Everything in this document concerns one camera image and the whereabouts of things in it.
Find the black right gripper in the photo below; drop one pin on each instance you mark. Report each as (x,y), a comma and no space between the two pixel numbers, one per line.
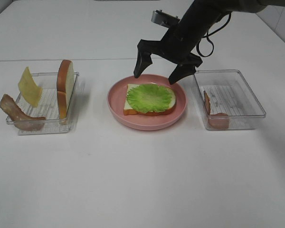
(175,46)

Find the green lettuce leaf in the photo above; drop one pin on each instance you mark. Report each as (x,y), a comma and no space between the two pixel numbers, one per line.
(149,97)

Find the bread slice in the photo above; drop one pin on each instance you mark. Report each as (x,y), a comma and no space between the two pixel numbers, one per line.
(130,110)
(65,84)

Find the bacon strip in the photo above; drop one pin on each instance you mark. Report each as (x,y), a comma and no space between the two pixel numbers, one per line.
(19,114)
(218,121)

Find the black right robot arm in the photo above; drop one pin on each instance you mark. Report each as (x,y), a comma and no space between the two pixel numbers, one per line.
(208,12)

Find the pink round plate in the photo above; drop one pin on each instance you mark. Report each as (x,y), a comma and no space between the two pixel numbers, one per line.
(117,96)

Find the clear right plastic tray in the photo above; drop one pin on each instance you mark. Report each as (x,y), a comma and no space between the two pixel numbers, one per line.
(229,93)

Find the clear plastic tray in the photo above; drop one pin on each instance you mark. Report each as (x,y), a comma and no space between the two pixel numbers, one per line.
(229,93)
(48,108)

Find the clear left plastic tray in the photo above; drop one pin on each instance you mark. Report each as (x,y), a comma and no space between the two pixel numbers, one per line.
(48,108)

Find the yellow cheese slice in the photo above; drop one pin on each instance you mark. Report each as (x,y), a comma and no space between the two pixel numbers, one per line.
(29,89)

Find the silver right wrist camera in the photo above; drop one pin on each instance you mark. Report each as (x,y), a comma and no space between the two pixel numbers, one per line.
(163,19)

